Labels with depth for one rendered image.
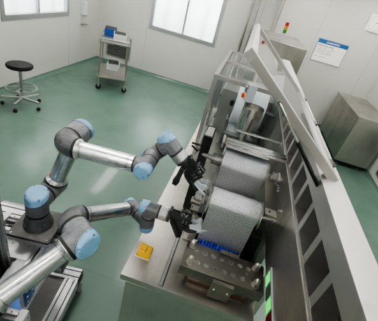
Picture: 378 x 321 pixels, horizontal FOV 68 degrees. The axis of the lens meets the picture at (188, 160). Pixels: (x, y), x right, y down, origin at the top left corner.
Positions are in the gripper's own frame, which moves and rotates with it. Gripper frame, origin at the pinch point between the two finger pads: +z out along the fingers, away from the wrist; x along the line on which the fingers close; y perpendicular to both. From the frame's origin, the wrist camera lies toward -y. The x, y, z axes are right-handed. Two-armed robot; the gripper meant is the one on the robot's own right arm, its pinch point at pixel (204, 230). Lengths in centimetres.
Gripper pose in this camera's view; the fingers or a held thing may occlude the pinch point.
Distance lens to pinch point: 147.6
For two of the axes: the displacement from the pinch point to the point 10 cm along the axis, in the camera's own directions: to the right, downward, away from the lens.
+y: 2.3, -8.2, -5.3
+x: 2.3, -4.8, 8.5
